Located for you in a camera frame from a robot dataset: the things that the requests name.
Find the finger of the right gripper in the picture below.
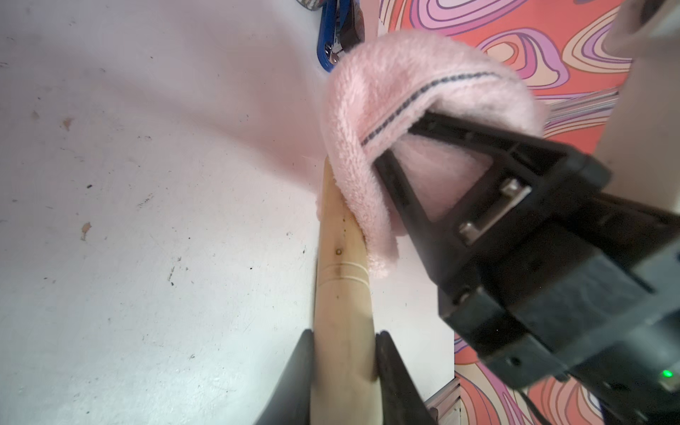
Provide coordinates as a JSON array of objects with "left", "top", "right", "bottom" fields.
[
  {"left": 408, "top": 113, "right": 571, "bottom": 175},
  {"left": 374, "top": 150, "right": 468, "bottom": 282}
]

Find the blue stapler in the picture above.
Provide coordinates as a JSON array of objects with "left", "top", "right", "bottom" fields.
[{"left": 316, "top": 0, "right": 366, "bottom": 73}]

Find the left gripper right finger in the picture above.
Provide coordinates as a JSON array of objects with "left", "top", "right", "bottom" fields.
[{"left": 375, "top": 331, "right": 437, "bottom": 425}]

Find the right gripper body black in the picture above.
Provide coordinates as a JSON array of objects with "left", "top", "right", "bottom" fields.
[{"left": 435, "top": 143, "right": 679, "bottom": 424}]

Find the cup of coloured pencils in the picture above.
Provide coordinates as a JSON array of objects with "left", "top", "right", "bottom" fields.
[{"left": 297, "top": 0, "right": 326, "bottom": 11}]

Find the wooden handle sickle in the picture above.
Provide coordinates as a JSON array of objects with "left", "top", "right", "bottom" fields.
[{"left": 310, "top": 163, "right": 383, "bottom": 424}]

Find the pink terry rag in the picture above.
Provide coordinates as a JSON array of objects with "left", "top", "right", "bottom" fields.
[{"left": 322, "top": 30, "right": 548, "bottom": 278}]

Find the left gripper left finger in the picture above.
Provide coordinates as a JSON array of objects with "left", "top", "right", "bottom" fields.
[{"left": 256, "top": 329, "right": 315, "bottom": 425}]

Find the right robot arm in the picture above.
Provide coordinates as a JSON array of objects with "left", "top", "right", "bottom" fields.
[{"left": 375, "top": 1, "right": 679, "bottom": 424}]

